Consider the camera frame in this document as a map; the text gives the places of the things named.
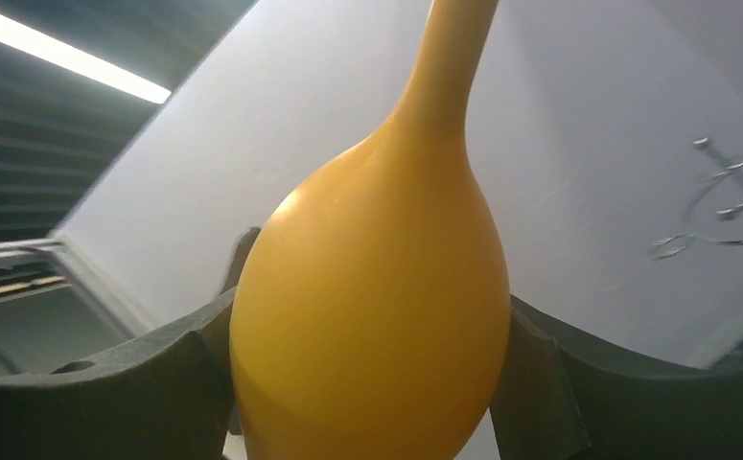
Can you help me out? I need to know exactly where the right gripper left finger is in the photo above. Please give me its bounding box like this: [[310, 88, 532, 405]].
[[0, 227, 259, 459]]

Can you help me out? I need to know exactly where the ceiling strip light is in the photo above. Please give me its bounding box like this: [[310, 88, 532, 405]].
[[0, 13, 172, 104]]

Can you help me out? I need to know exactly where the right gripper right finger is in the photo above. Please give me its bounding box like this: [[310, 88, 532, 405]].
[[489, 298, 743, 459]]

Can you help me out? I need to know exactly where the orange wine glass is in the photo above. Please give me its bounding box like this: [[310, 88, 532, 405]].
[[229, 1, 510, 459]]

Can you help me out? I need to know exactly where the silver round glass rack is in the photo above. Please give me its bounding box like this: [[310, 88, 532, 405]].
[[647, 137, 743, 260]]

